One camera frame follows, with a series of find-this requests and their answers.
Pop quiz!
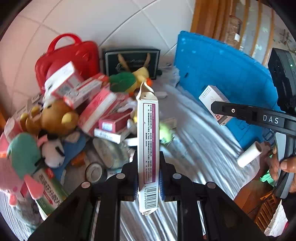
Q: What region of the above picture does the long white purple box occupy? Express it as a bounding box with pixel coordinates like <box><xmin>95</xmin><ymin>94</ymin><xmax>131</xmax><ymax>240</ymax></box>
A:
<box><xmin>136</xmin><ymin>82</ymin><xmax>159</xmax><ymax>216</ymax></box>

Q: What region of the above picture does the right hand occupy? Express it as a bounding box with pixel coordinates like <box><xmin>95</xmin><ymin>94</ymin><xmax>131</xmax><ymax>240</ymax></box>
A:
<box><xmin>269</xmin><ymin>145</ymin><xmax>295</xmax><ymax>181</ymax></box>

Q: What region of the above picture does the tape roll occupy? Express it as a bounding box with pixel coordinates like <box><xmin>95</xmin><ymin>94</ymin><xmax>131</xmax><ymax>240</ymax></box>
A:
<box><xmin>85</xmin><ymin>162</ymin><xmax>107</xmax><ymax>184</ymax></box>

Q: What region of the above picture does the white lint roller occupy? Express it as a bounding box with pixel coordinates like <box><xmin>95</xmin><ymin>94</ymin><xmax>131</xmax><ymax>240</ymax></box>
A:
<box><xmin>237</xmin><ymin>141</ymin><xmax>262</xmax><ymax>168</ymax></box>

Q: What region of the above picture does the blue plastic crate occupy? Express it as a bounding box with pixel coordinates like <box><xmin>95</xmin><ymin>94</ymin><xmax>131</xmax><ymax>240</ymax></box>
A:
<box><xmin>173</xmin><ymin>30</ymin><xmax>282</xmax><ymax>151</ymax></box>

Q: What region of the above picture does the green white medicine box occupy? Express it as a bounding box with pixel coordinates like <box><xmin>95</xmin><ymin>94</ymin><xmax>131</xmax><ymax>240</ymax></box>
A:
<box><xmin>33</xmin><ymin>167</ymin><xmax>68</xmax><ymax>219</ymax></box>

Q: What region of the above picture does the panda plush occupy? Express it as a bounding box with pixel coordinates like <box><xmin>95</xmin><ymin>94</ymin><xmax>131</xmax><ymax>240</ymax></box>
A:
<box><xmin>37</xmin><ymin>130</ymin><xmax>65</xmax><ymax>169</ymax></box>

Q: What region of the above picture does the brown bear plush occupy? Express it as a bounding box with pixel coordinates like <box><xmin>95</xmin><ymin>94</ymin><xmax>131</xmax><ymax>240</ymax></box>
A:
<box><xmin>20</xmin><ymin>99</ymin><xmax>79</xmax><ymax>137</ymax></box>

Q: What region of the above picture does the green duck plush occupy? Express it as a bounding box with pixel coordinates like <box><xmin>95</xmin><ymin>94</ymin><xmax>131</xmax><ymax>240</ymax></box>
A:
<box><xmin>109</xmin><ymin>67</ymin><xmax>152</xmax><ymax>94</ymax></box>

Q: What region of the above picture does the teal plush toy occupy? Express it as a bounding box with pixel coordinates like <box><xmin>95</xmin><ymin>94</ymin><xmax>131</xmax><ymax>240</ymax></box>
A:
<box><xmin>8</xmin><ymin>133</ymin><xmax>42</xmax><ymax>179</ymax></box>

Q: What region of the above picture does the black gift box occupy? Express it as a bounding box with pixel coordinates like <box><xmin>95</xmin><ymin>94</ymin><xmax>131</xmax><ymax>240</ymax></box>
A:
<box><xmin>102</xmin><ymin>47</ymin><xmax>161</xmax><ymax>80</ymax></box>

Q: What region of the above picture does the white pink tissue box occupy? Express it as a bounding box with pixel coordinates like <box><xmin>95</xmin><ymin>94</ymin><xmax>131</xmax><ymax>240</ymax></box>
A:
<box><xmin>44</xmin><ymin>61</ymin><xmax>84</xmax><ymax>98</ymax></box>

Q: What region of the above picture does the red bear suitcase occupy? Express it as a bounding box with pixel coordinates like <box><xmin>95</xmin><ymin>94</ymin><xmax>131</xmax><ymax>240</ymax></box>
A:
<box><xmin>35</xmin><ymin>33</ymin><xmax>100</xmax><ymax>93</ymax></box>

